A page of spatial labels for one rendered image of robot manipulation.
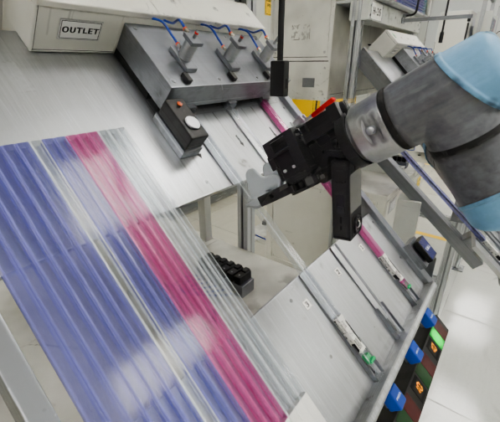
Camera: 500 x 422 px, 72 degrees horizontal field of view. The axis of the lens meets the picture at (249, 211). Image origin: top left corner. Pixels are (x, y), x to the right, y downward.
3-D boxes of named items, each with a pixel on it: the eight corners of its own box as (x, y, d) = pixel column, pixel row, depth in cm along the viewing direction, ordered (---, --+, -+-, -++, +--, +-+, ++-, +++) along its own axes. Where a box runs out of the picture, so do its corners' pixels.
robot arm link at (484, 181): (520, 179, 42) (481, 103, 41) (570, 214, 33) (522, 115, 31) (455, 208, 46) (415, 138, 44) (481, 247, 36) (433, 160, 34)
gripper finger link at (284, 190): (268, 190, 53) (313, 167, 47) (273, 201, 53) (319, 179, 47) (250, 198, 49) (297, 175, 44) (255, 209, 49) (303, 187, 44)
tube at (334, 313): (368, 359, 52) (373, 357, 52) (365, 365, 51) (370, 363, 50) (186, 109, 60) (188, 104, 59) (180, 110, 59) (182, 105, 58)
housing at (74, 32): (234, 76, 87) (266, 28, 77) (24, 84, 51) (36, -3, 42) (217, 53, 88) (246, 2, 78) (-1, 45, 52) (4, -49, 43)
